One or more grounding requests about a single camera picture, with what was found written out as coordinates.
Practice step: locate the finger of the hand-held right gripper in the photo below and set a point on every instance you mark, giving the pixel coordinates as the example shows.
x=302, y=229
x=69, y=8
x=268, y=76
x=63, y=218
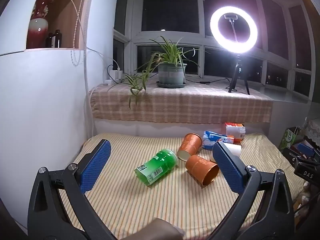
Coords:
x=306, y=148

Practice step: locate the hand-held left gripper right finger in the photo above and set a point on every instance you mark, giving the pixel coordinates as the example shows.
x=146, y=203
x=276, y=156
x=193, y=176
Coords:
x=227, y=170

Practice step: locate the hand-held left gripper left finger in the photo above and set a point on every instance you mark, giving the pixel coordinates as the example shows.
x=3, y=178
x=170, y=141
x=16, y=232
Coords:
x=96, y=166

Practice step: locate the white paper cup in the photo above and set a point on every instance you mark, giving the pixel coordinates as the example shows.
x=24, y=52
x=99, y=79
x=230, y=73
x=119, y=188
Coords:
x=233, y=150

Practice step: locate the orange paper cup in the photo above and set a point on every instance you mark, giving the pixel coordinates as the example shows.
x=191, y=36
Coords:
x=190, y=145
x=201, y=167

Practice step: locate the green plastic cup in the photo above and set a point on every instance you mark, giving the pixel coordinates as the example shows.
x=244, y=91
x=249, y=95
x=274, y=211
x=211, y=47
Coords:
x=156, y=166

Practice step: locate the green cardboard box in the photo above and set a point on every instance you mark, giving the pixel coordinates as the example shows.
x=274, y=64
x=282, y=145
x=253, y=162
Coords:
x=290, y=138

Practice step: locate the white lace cloth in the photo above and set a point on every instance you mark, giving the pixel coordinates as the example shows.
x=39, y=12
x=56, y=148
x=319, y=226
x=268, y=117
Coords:
x=314, y=130

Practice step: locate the blue snack packet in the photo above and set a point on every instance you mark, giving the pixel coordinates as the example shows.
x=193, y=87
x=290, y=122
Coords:
x=212, y=138

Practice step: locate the white and red carton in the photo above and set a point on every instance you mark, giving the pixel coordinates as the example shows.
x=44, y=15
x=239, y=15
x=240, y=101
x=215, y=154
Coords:
x=235, y=130

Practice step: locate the striped cloth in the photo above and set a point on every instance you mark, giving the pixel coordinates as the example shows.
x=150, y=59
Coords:
x=155, y=205

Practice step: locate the checked cloth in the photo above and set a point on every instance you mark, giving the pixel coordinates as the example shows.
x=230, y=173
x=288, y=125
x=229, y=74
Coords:
x=180, y=102

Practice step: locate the white power strip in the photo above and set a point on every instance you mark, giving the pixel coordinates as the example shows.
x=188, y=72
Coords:
x=111, y=82

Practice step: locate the brown rounded object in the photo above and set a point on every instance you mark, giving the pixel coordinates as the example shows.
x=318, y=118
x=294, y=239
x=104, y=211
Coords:
x=160, y=230

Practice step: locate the white charger plug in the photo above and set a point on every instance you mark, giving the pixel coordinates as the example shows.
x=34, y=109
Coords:
x=116, y=73

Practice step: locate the black tripod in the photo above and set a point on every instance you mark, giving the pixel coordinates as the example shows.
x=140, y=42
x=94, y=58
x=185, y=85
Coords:
x=238, y=72

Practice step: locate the dark pot saucer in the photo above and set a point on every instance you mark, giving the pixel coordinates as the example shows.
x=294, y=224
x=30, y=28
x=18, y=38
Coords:
x=171, y=85

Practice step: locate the grey-green flower pot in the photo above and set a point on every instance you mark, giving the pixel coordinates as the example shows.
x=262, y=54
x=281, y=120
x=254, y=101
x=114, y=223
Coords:
x=172, y=73

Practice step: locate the spider plant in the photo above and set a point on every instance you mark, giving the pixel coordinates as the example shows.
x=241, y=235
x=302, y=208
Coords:
x=163, y=53

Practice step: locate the dark glass bottle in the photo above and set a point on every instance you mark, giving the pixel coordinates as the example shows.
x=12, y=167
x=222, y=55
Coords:
x=49, y=41
x=57, y=38

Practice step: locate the red and white vase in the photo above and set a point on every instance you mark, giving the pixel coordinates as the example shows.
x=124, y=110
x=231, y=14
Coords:
x=37, y=30

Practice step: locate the white window frame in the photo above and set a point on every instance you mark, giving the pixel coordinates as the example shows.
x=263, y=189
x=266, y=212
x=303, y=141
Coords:
x=202, y=40

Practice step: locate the wooden wall niche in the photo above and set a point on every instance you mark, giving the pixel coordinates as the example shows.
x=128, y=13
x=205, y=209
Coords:
x=65, y=15

